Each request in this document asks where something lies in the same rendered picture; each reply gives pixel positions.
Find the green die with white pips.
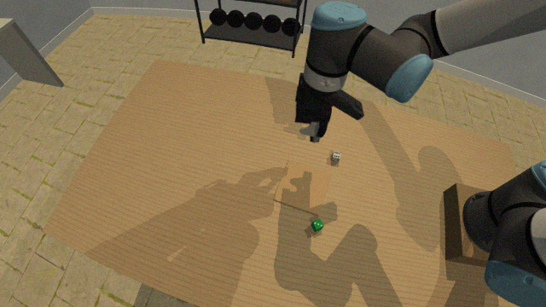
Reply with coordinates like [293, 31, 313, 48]
[311, 219, 324, 232]

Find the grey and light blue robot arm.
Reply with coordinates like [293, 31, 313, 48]
[304, 0, 546, 307]

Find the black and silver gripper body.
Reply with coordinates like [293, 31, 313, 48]
[295, 72, 337, 124]

